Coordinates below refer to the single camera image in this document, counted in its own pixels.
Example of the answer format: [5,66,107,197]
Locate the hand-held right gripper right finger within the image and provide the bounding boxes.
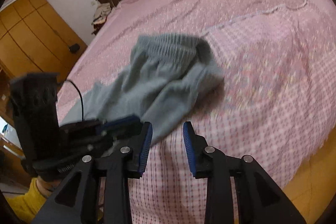
[183,121,307,224]

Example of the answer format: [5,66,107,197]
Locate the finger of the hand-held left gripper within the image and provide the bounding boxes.
[63,131,137,161]
[96,114,143,134]

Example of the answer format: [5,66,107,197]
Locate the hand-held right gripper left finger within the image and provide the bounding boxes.
[31,121,153,224]

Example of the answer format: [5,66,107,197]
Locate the grey-blue fleece pants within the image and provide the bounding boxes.
[60,33,225,144]

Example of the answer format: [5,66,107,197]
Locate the person's yellow sleeved left forearm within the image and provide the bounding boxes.
[5,178,57,223]

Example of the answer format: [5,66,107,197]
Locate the tall wooden wardrobe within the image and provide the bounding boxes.
[0,0,88,119]

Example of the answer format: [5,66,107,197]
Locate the dark wooden nightstand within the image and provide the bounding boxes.
[91,22,106,36]

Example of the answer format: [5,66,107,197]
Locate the pink checked floral bed sheet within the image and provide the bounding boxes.
[126,0,336,224]

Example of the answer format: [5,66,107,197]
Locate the pile of clothes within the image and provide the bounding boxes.
[91,2,114,26]

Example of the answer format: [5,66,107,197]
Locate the black cable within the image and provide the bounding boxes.
[59,80,85,122]

